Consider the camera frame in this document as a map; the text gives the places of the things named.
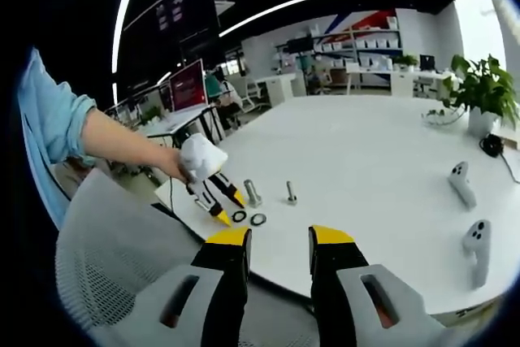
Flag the large steel threaded stud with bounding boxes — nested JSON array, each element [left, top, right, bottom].
[[243, 178, 263, 208]]

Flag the potted green plant white pot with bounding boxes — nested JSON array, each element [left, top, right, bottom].
[[422, 53, 520, 137]]

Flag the white background desk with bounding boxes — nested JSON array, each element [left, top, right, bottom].
[[344, 67, 457, 98]]

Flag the white low cabinet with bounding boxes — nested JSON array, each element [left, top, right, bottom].
[[264, 72, 306, 106]]

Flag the white background office chair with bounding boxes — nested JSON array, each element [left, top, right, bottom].
[[238, 77, 270, 113]]

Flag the thin black wire loop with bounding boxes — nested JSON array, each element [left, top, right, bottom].
[[421, 108, 465, 127]]

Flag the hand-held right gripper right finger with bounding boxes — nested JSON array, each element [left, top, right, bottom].
[[307, 223, 450, 347]]

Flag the person's left hand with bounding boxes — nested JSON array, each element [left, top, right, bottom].
[[167, 153, 197, 185]]

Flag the small green potted plant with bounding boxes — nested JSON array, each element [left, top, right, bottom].
[[393, 54, 420, 72]]

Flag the small black device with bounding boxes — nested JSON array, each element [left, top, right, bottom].
[[479, 132, 505, 158]]

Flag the white desk black legs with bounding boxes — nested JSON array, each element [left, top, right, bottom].
[[142, 102, 229, 150]]

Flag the white handheld controller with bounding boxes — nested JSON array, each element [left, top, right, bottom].
[[447, 161, 478, 210], [462, 219, 492, 288]]

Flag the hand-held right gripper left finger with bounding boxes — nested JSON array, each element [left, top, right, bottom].
[[120, 225, 254, 347]]

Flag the small steel threaded stud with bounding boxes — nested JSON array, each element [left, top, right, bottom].
[[284, 180, 299, 205]]

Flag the white storage shelf unit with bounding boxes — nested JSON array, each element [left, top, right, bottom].
[[275, 16, 404, 80]]

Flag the dark hanging display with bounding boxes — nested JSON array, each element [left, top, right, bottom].
[[154, 0, 189, 34]]

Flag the black device cable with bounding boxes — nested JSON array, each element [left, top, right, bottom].
[[500, 150, 520, 184]]

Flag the grey mesh office chair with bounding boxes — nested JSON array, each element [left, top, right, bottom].
[[54, 167, 322, 347]]

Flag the red screen computer monitor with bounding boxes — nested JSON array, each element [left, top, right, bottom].
[[167, 58, 207, 115]]

